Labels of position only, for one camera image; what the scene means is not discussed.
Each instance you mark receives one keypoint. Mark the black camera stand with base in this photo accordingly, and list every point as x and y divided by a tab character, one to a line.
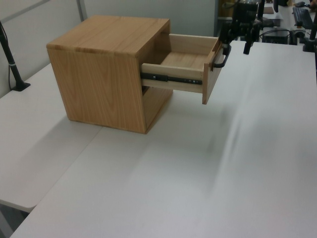
12	64

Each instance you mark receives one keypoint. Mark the grey metal partition post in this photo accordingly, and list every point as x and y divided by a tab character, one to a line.
81	10

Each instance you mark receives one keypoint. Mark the light oak wooden cabinet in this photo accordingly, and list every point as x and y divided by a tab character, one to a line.
99	84

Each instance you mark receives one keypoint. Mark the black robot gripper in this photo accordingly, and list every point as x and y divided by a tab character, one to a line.
244	17

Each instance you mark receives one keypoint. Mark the black computer keyboard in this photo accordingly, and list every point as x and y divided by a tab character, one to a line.
303	16

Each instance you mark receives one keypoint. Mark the black computer box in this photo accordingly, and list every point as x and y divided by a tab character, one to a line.
276	37

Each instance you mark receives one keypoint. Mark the light wooden drawer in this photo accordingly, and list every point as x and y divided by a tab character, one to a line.
183	59

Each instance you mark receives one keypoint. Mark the black metal drawer slide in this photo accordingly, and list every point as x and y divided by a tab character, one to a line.
173	79

